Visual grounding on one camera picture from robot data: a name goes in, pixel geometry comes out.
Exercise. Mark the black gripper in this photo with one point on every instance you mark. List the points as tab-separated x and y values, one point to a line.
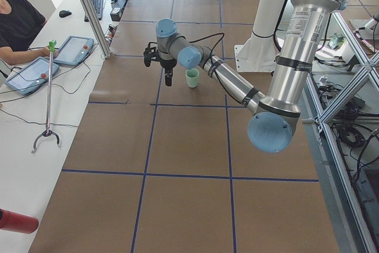
168	64

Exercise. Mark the black computer mouse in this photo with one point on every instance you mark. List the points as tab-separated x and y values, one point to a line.
64	13

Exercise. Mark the aluminium frame post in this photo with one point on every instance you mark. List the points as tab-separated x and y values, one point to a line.
96	27

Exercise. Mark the blue tape strip left lengthwise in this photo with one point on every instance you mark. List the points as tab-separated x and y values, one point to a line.
229	148

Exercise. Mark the person in black shirt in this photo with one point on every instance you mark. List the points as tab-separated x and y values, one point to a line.
21	23

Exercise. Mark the far blue teach pendant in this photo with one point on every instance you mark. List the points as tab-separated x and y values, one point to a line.
74	51

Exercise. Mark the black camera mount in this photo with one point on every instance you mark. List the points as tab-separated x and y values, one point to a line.
151	54

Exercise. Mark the brown paper table cover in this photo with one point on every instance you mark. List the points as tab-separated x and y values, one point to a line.
142	178

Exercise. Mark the person's hand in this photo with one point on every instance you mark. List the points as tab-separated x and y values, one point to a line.
45	52

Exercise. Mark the blue teach pendant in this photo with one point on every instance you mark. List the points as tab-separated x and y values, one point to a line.
30	78
74	51

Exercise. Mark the mint green plastic cup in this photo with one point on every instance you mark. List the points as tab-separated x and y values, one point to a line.
192	77

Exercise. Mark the aluminium side frame rail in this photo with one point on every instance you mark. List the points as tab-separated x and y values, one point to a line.
340	113

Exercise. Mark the green handled grabber tool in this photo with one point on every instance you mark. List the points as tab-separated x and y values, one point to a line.
48	132

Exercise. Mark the near blue teach pendant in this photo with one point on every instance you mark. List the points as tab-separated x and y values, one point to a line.
30	78

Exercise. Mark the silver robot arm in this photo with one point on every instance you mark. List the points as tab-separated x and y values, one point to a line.
275	114

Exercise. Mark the red bottle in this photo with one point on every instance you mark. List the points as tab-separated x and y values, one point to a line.
15	222

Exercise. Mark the black keyboard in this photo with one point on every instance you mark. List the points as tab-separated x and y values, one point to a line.
98	7

